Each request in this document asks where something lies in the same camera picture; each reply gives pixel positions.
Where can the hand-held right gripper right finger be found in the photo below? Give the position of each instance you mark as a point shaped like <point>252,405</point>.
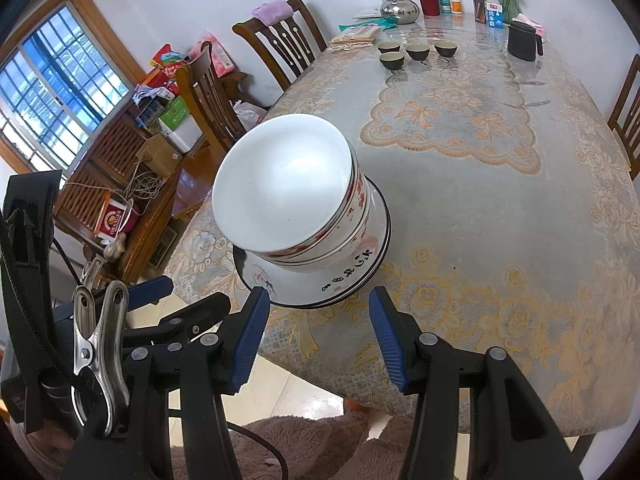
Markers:
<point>387,340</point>

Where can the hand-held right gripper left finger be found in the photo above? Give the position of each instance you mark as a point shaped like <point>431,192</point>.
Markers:
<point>250,340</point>

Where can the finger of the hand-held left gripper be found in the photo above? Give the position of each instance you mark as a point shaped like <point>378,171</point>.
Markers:
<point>150,292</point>
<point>200,315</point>

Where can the painted plate black rim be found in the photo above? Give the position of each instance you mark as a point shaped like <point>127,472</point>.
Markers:
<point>320,305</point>
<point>300,285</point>

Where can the white red-floral bowl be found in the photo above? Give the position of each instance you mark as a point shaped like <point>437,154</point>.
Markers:
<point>357,210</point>
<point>371,230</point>

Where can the large white floral bowl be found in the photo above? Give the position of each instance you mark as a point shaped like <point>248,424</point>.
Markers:
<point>280,175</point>

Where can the wooden cabinet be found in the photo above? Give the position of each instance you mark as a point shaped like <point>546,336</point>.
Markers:
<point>150,245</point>

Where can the metal spring clip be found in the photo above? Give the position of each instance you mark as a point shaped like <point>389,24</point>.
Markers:
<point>92,272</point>
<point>87,350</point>

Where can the red round pot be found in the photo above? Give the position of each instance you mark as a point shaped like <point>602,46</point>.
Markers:
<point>134,217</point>

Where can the fuzzy mauve clothing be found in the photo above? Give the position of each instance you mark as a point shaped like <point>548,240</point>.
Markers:
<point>320,450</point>

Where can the floral lace tablecloth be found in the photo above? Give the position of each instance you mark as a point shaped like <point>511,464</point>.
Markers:
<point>475,235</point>

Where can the brown cardboard box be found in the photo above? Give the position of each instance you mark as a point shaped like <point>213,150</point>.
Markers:
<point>160,155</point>

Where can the white box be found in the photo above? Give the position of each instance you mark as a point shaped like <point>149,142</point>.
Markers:
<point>185,137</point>

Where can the blue box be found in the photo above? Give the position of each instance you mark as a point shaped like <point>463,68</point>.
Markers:
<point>150,112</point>

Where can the green cardboard box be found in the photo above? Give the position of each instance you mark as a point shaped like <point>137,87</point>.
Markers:
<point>175,112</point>

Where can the wood framed barred window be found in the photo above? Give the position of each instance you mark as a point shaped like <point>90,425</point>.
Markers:
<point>60,85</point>

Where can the white red plastic bag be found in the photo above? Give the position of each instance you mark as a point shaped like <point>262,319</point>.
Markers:
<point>247,115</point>

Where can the dark wooden dining chair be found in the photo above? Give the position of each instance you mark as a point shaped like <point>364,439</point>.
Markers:
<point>625,90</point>
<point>186,85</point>
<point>287,47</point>

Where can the pile of colourful snack packets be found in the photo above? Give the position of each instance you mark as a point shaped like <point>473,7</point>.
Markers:
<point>167,65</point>

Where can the pink packet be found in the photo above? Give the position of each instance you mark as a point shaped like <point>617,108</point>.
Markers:
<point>220,57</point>

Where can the dark ceramic tea cup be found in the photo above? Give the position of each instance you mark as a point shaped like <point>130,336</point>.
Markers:
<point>392,62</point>
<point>389,49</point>
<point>446,50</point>
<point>417,53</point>

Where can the purple towel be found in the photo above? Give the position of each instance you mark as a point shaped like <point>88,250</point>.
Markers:
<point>272,12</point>

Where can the teal flat packet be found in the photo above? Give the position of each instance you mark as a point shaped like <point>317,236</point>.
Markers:
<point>370,24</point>

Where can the white paper sheets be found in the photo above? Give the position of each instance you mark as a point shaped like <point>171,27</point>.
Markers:
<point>367,12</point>

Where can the black mug with lid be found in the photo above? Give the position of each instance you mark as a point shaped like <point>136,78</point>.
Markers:
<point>522,40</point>

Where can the stainless steel kettle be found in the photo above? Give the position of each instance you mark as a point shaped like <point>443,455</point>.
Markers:
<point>400,10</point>

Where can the small green bottle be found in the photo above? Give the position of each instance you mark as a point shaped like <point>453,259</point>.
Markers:
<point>444,6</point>

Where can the blue white milk carton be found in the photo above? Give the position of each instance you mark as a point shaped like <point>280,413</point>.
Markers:
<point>494,16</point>

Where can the white orange pill bottle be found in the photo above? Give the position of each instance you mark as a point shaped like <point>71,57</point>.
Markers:
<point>456,5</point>

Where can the holder of coloured pencils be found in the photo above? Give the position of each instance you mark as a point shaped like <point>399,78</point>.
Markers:
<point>480,10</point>

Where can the pink tissue pack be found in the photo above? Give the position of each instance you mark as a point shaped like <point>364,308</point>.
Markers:
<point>534,24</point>

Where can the green glass vase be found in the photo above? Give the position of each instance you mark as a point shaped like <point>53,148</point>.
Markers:
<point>510,5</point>

